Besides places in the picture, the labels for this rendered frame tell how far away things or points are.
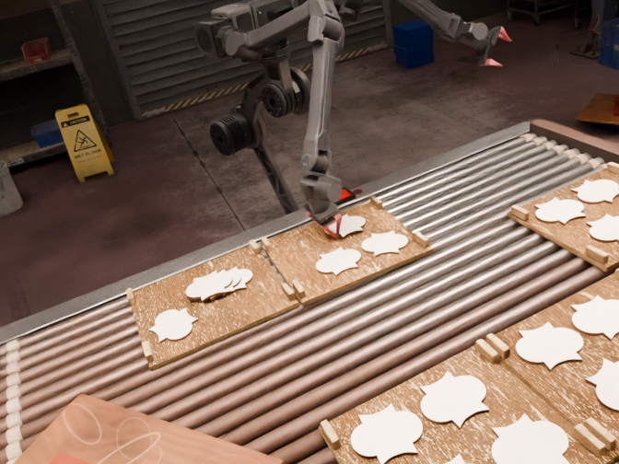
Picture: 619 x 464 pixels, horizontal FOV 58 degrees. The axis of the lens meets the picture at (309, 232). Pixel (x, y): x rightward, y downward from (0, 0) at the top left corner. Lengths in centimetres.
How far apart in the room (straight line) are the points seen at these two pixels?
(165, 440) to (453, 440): 55
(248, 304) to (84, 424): 53
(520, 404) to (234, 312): 74
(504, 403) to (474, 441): 11
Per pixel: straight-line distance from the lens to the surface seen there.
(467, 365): 128
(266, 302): 152
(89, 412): 127
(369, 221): 176
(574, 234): 169
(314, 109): 163
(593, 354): 134
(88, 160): 511
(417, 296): 149
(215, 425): 129
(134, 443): 117
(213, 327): 150
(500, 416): 120
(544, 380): 127
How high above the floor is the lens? 188
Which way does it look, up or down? 32 degrees down
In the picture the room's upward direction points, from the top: 11 degrees counter-clockwise
